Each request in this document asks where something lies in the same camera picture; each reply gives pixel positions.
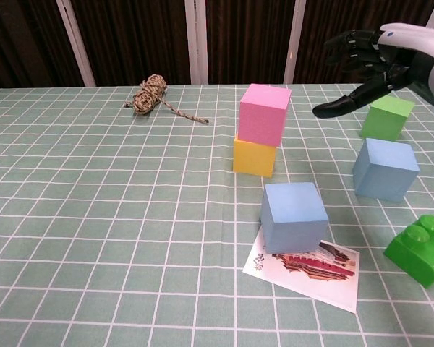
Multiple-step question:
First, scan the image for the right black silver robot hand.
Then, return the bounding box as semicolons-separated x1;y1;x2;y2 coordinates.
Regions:
311;22;434;119

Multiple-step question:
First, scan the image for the green foam cube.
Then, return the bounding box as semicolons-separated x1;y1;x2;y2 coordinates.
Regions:
359;94;416;142

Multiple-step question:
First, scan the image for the blue foam cube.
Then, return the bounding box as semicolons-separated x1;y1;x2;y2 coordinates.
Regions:
352;137;421;202
260;181;331;255

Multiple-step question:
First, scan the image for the pink foam cube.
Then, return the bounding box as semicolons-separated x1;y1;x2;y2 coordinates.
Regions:
239;83;294;147

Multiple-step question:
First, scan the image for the yellow foam cube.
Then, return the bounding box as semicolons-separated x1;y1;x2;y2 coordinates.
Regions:
232;131;278;179

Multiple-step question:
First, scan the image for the green two-stud toy brick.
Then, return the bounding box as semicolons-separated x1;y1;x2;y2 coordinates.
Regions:
383;213;434;289

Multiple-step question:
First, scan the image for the picture postcard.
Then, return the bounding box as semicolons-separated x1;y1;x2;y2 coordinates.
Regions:
242;231;360;314

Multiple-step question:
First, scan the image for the dark brown curtain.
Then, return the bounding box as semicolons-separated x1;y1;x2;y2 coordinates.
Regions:
0;0;434;89

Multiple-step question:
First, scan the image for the green checked tablecloth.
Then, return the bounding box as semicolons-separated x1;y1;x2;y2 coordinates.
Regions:
0;83;434;347

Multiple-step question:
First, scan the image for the braided rope bundle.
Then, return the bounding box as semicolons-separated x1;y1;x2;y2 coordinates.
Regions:
123;73;210;126

